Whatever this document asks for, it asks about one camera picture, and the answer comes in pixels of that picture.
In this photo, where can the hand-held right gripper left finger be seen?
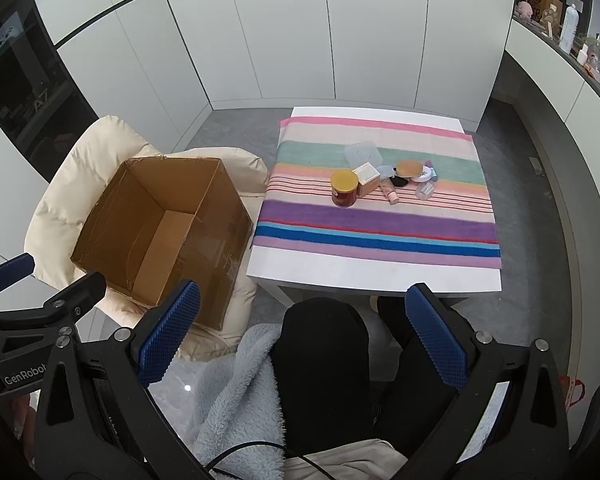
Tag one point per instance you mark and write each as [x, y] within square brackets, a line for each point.
[172, 332]

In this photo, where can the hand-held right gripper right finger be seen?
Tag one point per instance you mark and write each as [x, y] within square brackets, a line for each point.
[437, 337]

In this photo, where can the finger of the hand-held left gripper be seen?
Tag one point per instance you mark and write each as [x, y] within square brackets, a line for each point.
[77, 294]
[11, 269]

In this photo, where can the brown cardboard box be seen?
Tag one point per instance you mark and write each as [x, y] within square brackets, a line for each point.
[130, 200]

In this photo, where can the clear small bottle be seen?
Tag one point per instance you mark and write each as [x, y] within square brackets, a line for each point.
[425, 190]

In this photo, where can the pink bottle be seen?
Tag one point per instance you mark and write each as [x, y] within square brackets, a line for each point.
[391, 195]

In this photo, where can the black powder puff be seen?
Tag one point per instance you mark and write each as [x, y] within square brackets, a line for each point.
[399, 182]

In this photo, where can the white round tin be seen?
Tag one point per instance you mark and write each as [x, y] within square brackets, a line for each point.
[426, 175]

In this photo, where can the beige box with white top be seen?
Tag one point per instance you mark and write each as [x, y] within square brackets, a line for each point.
[367, 185]

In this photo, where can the red jar with gold lid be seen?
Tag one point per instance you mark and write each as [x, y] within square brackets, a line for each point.
[344, 192]

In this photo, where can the light blue small case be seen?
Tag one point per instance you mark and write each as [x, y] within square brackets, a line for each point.
[386, 171]

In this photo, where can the clear plastic container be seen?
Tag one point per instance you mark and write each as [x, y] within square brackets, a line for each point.
[362, 152]

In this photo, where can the person's left hand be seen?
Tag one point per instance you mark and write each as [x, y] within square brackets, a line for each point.
[22, 425]

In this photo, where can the person's right leg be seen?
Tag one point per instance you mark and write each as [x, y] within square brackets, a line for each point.
[405, 390]

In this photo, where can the person's leg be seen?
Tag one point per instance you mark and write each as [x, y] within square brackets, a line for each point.
[320, 375]
[405, 390]

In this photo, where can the light blue fleece blanket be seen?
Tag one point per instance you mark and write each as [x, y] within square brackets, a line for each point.
[240, 390]

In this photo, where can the person's left leg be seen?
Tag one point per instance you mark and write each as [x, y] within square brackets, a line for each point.
[320, 375]

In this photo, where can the cream puffy jacket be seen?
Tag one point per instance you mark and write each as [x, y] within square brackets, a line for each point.
[80, 160]

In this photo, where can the striped colourful cloth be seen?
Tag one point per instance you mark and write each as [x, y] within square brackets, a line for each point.
[380, 220]

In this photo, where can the beige cloth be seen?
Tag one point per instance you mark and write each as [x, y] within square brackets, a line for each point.
[350, 460]

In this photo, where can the black built-in oven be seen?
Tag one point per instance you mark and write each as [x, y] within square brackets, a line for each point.
[25, 90]

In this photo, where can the grey floor socket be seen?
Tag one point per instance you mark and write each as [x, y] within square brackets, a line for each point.
[536, 165]

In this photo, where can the small white bottle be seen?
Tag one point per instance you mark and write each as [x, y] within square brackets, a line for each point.
[582, 54]

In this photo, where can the tall white bottle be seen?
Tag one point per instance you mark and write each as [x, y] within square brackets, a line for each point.
[570, 27]

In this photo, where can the pink plush toy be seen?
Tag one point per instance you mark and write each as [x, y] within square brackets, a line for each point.
[524, 10]

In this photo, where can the brown shelf box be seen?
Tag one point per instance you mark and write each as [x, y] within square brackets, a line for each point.
[547, 2]

